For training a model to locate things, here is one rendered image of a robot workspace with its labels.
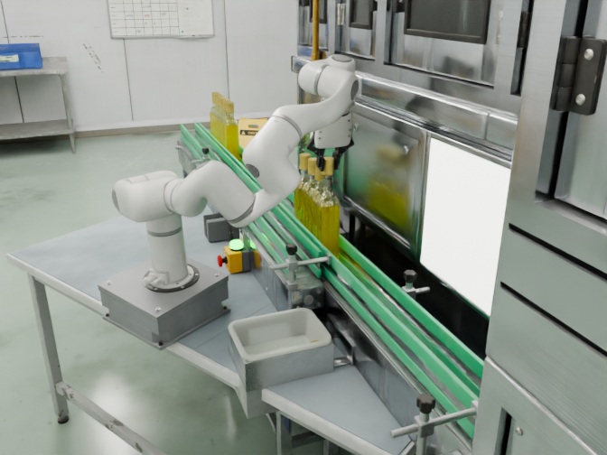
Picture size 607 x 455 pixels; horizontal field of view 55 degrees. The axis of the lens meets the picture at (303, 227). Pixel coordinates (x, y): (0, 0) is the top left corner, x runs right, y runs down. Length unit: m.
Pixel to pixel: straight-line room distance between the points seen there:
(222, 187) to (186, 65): 6.18
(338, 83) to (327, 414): 0.74
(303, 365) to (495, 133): 0.68
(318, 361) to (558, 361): 0.90
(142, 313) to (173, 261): 0.16
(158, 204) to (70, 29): 5.94
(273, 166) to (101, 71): 6.14
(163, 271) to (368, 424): 0.68
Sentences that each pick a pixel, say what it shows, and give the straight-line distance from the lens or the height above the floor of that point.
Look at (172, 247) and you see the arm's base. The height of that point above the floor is 0.98.
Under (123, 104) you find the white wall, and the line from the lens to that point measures 7.37.
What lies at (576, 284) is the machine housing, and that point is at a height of 1.38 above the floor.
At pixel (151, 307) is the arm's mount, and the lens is 1.56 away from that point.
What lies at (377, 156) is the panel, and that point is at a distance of 1.59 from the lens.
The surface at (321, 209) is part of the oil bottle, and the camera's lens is 1.58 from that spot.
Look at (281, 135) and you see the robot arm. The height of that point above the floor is 1.32.
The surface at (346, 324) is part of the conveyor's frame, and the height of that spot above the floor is 0.84.
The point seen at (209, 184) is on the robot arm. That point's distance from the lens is 1.25.
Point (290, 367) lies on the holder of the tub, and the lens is 1.40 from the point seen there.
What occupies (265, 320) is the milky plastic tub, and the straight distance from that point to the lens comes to 1.50.
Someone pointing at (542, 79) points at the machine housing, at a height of 1.54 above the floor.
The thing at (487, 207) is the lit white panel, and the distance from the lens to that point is 1.21.
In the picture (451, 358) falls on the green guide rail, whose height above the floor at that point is 0.91.
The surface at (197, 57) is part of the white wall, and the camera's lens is 7.41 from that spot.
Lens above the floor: 1.61
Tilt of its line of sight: 22 degrees down
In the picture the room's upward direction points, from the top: straight up
